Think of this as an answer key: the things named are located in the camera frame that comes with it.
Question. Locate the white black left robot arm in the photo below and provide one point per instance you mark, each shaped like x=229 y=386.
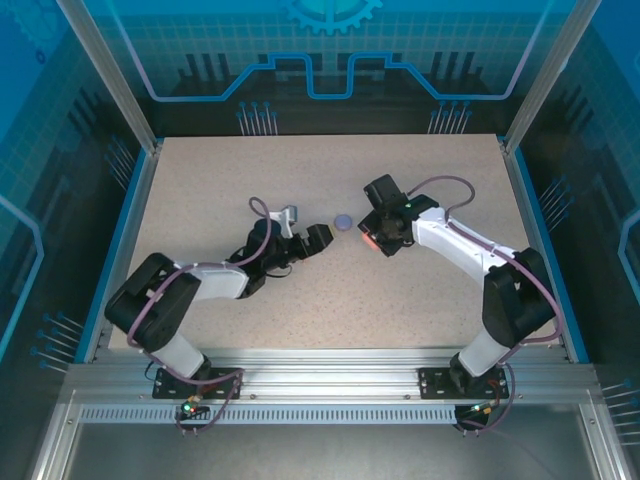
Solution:
x=220 y=282

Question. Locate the grey metal shelf panel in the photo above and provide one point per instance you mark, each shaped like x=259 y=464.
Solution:
x=325 y=455

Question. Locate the purple earbud charging case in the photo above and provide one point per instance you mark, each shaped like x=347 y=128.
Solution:
x=343 y=222

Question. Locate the aluminium base beam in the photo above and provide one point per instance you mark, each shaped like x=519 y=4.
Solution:
x=325 y=370

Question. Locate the aluminium frame post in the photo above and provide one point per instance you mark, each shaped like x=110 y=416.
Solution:
x=110 y=75
x=550 y=75

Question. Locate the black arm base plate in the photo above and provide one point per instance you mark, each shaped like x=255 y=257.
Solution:
x=165 y=387
x=435 y=382

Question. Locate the light pink earbud charging case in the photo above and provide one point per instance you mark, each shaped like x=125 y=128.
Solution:
x=368 y=241

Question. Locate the small LED circuit board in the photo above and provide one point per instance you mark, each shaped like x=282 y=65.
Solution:
x=482 y=411
x=190 y=407

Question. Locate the blue table edge strip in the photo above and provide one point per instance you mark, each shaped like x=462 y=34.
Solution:
x=536 y=200

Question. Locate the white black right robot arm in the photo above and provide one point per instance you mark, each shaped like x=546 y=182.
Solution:
x=450 y=240

